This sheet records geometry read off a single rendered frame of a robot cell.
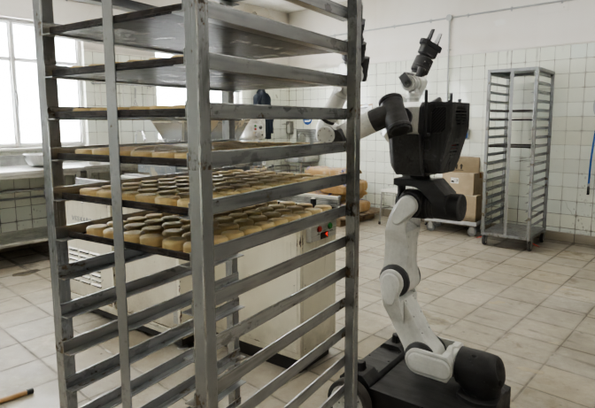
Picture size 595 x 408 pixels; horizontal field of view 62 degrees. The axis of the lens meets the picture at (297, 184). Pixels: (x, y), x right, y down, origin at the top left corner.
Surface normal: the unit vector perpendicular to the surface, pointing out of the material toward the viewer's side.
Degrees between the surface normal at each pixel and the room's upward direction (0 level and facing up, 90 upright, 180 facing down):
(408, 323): 90
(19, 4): 90
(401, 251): 90
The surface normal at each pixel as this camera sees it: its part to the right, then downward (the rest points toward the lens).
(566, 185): -0.67, 0.10
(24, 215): 0.74, 0.08
